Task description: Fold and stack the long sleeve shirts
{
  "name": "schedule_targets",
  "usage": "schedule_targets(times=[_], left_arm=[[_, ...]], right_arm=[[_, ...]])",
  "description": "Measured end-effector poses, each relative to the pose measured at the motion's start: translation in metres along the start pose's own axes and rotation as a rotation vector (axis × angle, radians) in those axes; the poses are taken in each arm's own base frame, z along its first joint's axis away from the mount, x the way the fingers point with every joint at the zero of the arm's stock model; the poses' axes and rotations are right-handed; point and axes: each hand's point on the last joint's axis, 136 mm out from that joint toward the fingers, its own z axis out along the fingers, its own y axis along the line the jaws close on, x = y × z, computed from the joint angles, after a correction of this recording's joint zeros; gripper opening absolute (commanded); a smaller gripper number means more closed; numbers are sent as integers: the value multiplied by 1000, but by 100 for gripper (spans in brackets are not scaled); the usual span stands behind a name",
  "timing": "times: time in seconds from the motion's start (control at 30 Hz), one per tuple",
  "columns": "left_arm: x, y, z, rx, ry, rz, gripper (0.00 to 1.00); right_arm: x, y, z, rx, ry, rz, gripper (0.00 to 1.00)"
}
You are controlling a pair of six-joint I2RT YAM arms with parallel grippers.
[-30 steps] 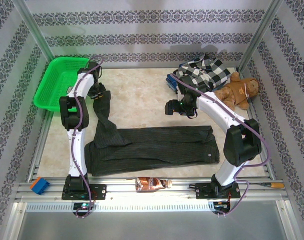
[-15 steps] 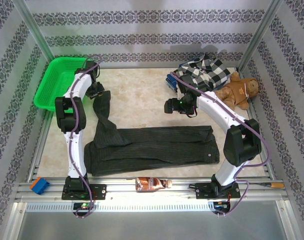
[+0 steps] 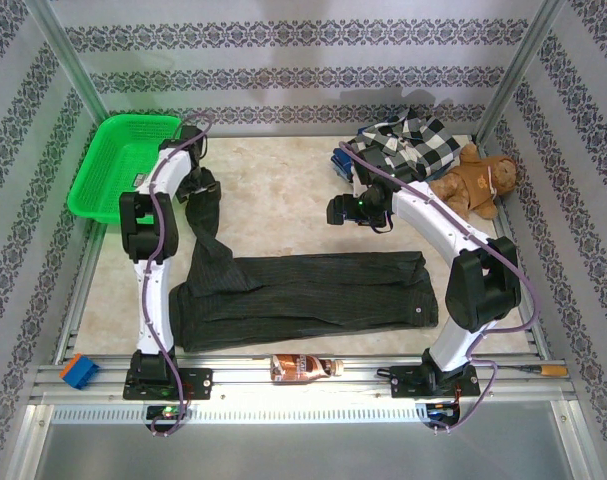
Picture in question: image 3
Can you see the dark pinstriped long sleeve shirt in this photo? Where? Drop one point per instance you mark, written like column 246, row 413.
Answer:
column 308, row 295

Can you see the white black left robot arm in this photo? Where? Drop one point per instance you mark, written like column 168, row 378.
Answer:
column 153, row 310

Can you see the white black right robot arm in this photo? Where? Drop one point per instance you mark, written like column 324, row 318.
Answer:
column 433, row 220

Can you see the dark blue folded shirt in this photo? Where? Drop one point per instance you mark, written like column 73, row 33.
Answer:
column 340, row 165

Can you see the small sticker label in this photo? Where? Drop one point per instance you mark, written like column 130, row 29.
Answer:
column 141, row 180

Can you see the black white checkered shirt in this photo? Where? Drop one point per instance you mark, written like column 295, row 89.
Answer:
column 423, row 145

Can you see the green plastic basket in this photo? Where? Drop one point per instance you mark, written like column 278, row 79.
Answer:
column 108, row 165

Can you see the brown teddy bear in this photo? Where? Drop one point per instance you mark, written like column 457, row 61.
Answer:
column 478, row 180

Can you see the brown drink bottle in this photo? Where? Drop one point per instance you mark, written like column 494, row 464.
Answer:
column 298, row 365

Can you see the blue orange toy block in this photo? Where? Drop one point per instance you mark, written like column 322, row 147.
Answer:
column 80, row 372

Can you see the small controller circuit board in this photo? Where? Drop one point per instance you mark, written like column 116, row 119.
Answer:
column 165, row 413
column 440, row 411

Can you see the grey metal sheet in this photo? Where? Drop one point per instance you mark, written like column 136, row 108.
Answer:
column 303, row 455

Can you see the aluminium side rail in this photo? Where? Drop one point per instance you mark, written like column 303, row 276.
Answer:
column 83, row 280
column 533, row 340

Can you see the aluminium corner post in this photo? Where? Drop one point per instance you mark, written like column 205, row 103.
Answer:
column 528, row 55
column 65, row 55

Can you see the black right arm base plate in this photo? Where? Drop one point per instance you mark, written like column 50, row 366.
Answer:
column 405, row 382

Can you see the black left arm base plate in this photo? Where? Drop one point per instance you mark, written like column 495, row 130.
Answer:
column 198, row 382

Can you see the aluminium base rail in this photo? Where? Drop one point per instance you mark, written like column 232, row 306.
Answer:
column 243, row 385

